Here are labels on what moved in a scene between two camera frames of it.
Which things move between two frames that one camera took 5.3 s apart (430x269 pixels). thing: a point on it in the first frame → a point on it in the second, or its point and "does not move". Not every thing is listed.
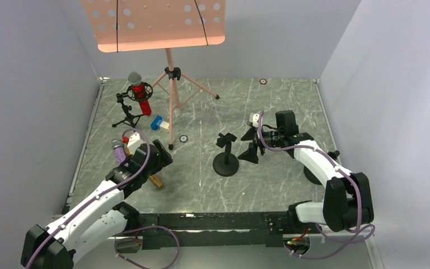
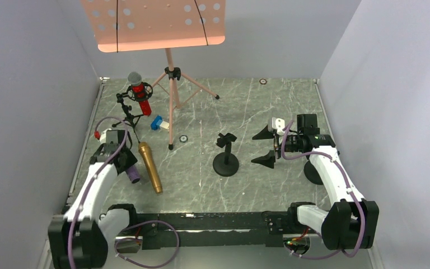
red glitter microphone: [135, 78] does not move
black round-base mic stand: [225, 163] does not move
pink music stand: [127, 25] does not move
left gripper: [162, 156] → [126, 162]
